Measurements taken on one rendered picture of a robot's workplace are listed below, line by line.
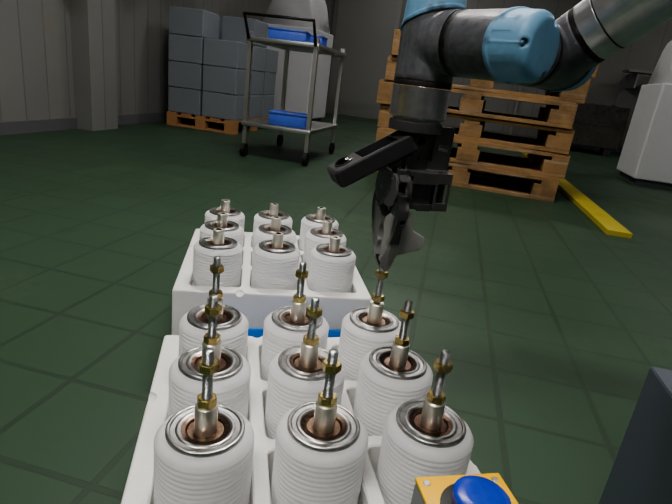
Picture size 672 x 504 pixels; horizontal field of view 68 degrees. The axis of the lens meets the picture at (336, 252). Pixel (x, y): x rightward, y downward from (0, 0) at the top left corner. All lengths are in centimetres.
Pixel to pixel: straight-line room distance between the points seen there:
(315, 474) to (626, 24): 58
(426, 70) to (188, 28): 436
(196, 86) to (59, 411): 412
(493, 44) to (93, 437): 81
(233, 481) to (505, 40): 52
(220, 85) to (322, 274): 388
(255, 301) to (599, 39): 70
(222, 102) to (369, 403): 428
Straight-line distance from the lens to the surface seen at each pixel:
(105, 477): 87
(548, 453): 104
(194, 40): 491
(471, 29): 61
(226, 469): 51
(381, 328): 74
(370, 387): 65
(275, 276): 100
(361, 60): 919
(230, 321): 72
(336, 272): 101
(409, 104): 66
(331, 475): 52
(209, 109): 485
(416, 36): 66
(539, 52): 60
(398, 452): 56
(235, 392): 61
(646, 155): 534
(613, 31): 69
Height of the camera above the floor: 59
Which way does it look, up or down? 19 degrees down
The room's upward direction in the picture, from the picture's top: 7 degrees clockwise
